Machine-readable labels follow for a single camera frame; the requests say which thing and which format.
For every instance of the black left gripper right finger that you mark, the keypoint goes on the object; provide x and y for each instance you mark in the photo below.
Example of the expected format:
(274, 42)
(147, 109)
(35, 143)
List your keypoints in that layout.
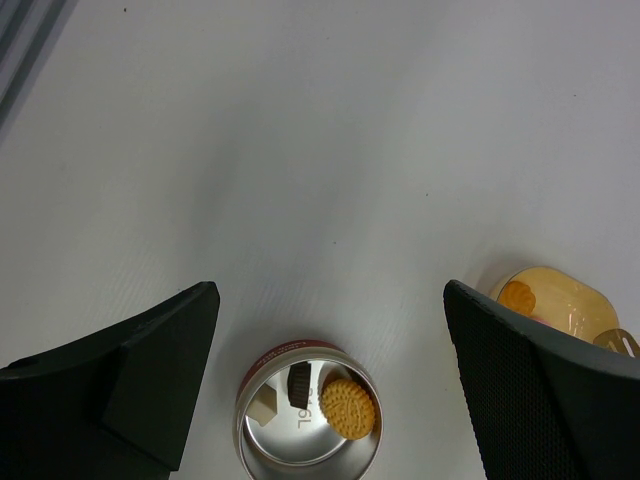
(543, 404)

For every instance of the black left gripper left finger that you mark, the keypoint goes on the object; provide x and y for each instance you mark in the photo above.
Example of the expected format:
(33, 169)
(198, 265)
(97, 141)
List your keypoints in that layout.
(116, 404)

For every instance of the metal serving tongs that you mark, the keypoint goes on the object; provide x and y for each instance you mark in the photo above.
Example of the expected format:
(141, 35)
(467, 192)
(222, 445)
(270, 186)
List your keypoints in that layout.
(619, 341)

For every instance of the swirl butter cookie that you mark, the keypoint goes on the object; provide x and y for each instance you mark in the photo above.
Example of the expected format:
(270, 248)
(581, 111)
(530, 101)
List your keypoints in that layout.
(518, 297)

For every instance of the white cube sweet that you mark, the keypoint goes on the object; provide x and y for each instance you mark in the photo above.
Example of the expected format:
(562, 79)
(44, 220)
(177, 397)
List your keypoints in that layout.
(264, 405)

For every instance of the dark chocolate piece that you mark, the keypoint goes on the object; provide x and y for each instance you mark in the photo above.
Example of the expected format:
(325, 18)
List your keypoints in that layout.
(298, 385)

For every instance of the round ridged biscuit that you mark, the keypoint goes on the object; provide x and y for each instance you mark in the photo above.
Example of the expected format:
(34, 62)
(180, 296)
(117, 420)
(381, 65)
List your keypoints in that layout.
(348, 409)

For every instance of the pink round cookie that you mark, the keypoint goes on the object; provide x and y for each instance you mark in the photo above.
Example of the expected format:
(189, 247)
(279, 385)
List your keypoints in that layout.
(540, 320)

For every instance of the steel round lunch box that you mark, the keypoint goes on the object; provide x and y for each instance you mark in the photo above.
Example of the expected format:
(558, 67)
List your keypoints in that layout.
(300, 444)

